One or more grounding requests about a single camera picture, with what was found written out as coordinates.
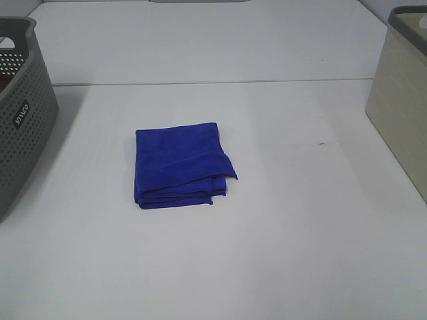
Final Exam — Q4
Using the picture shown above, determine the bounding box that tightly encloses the beige plastic basket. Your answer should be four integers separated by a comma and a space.
365, 5, 427, 173

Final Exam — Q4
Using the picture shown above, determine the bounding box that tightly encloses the grey perforated plastic basket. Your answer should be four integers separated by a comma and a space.
1, 17, 59, 219

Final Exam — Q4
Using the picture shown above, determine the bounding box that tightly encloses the blue towel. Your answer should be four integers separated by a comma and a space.
134, 122, 237, 209

